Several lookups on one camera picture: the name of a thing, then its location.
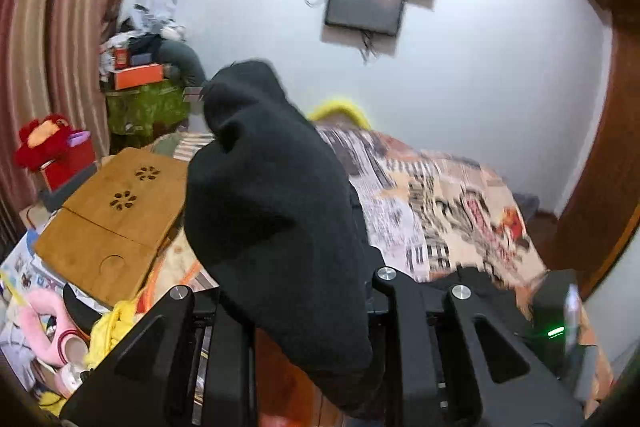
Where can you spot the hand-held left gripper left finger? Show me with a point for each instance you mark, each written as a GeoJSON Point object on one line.
{"type": "Point", "coordinates": [230, 347]}

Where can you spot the black zip jacket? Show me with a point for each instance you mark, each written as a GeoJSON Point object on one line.
{"type": "Point", "coordinates": [265, 207]}

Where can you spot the grey storage box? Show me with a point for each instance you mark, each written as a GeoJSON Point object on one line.
{"type": "Point", "coordinates": [70, 194]}

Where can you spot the red plush toy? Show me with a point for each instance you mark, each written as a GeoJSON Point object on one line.
{"type": "Point", "coordinates": [42, 142]}

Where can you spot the pile of clutter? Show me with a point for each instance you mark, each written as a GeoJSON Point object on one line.
{"type": "Point", "coordinates": [140, 32]}

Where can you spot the printed blanket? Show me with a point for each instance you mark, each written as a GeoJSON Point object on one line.
{"type": "Point", "coordinates": [450, 207]}

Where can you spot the brown wooden door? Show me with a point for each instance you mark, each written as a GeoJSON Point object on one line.
{"type": "Point", "coordinates": [600, 147]}

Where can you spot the pink neck pillow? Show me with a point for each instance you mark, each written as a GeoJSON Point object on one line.
{"type": "Point", "coordinates": [37, 327]}

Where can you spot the white printed sheets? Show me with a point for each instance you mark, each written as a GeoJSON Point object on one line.
{"type": "Point", "coordinates": [22, 267]}

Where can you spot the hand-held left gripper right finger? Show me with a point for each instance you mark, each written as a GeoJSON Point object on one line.
{"type": "Point", "coordinates": [400, 322]}

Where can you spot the green patterned box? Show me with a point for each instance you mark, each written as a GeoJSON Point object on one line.
{"type": "Point", "coordinates": [145, 109]}

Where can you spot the purple plastic item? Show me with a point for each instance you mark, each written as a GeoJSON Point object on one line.
{"type": "Point", "coordinates": [79, 138]}

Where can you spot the small wall monitor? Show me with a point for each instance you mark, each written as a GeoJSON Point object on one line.
{"type": "Point", "coordinates": [365, 4]}

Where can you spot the bamboo lap desk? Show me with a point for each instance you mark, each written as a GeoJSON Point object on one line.
{"type": "Point", "coordinates": [110, 232]}

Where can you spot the red box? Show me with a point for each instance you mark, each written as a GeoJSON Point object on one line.
{"type": "Point", "coordinates": [67, 164]}

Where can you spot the striped curtain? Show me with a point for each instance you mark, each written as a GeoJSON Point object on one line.
{"type": "Point", "coordinates": [50, 32]}

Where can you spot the yellow cloth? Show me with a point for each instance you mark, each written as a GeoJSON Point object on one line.
{"type": "Point", "coordinates": [112, 332]}

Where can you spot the black cap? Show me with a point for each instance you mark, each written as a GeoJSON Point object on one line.
{"type": "Point", "coordinates": [80, 312]}

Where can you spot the yellow fluffy pillow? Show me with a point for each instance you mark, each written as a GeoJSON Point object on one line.
{"type": "Point", "coordinates": [340, 109]}

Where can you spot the grey cushion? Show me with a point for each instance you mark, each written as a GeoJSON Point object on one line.
{"type": "Point", "coordinates": [182, 62]}

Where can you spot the orange box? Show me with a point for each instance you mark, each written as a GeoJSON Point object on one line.
{"type": "Point", "coordinates": [137, 76]}

